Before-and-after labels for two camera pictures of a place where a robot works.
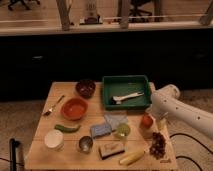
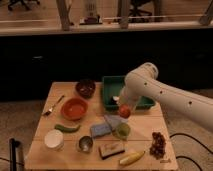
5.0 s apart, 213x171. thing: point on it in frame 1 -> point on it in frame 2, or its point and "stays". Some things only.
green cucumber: x=67 y=129 stays
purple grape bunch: x=158 y=145 stays
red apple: x=146 y=122 -> x=125 y=110
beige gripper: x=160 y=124 -> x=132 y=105
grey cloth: x=113 y=120 stays
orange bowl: x=74 y=108 stays
